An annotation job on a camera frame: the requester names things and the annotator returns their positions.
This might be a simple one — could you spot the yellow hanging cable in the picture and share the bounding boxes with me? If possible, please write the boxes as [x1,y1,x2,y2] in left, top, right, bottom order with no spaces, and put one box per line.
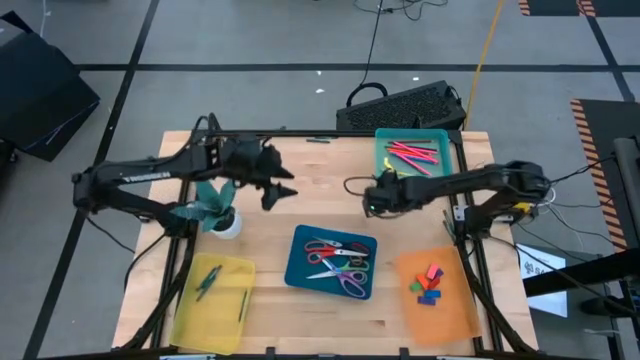
[463,0,507,130]

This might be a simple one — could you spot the green plant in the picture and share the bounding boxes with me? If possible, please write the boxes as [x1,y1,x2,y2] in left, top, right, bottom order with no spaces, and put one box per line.
[169,178,245,241]

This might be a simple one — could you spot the black mat hazard stripes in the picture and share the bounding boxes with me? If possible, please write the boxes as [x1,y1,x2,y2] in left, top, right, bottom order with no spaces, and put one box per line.
[569,98,640,252]

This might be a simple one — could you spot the black neighbouring stand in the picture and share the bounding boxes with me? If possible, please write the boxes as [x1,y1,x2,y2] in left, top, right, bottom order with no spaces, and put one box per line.
[522,135,640,360]

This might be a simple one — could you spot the white sign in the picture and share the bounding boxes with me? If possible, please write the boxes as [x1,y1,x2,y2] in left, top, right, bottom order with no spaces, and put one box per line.
[516,243,570,319]

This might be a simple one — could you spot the orange translucent plastic bin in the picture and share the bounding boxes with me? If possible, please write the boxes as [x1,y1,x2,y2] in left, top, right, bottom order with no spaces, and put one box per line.
[394,245,482,346]

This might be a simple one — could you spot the dark blue plastic bin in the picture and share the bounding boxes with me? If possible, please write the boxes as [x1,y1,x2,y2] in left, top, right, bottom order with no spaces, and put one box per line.
[283,223,379,301]

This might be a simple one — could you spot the teal translucent plastic bin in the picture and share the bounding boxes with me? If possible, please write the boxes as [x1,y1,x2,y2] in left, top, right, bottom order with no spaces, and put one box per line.
[373,127,454,185]

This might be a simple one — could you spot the pink pencil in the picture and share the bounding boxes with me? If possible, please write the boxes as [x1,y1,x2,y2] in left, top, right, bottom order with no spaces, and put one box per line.
[394,141,440,154]
[391,151,433,177]
[399,149,440,165]

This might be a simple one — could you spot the black computer tower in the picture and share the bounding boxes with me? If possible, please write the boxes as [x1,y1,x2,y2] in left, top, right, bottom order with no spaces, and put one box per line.
[335,79,468,133]

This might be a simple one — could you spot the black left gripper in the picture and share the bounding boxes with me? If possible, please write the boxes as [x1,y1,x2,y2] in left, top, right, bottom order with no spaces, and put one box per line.
[222,138,300,212]

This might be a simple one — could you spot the blue and purple scissors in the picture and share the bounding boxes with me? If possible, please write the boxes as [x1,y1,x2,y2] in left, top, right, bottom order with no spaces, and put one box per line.
[321,257,370,300]

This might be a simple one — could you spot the black hanging cable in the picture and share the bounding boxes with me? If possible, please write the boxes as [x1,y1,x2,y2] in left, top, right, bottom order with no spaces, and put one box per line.
[344,0,450,109]

